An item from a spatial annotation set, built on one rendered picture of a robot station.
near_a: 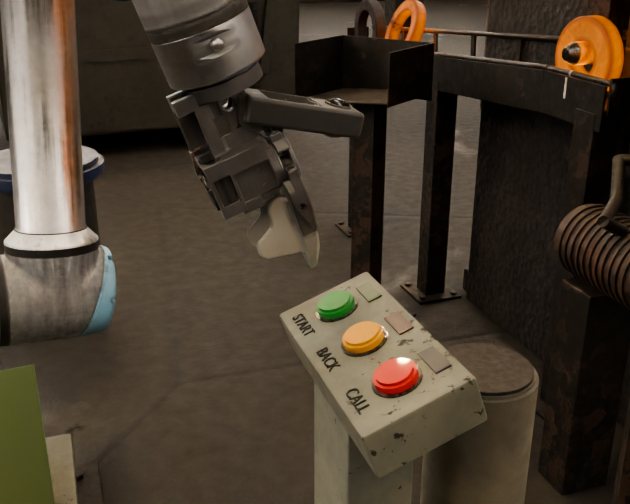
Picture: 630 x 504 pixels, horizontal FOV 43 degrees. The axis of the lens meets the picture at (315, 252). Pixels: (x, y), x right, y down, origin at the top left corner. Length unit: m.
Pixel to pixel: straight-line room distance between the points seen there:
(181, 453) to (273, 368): 0.37
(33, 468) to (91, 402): 0.60
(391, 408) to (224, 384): 1.20
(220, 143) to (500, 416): 0.41
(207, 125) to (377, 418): 0.29
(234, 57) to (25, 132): 0.69
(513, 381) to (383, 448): 0.24
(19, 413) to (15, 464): 0.08
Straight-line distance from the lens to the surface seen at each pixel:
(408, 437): 0.68
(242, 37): 0.68
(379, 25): 2.52
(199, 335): 2.07
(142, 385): 1.88
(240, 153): 0.70
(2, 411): 1.21
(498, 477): 0.91
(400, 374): 0.69
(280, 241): 0.75
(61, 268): 1.32
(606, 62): 1.60
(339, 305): 0.81
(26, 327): 1.35
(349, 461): 0.77
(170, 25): 0.67
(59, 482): 1.43
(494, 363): 0.91
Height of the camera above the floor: 0.96
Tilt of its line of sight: 22 degrees down
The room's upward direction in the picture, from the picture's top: straight up
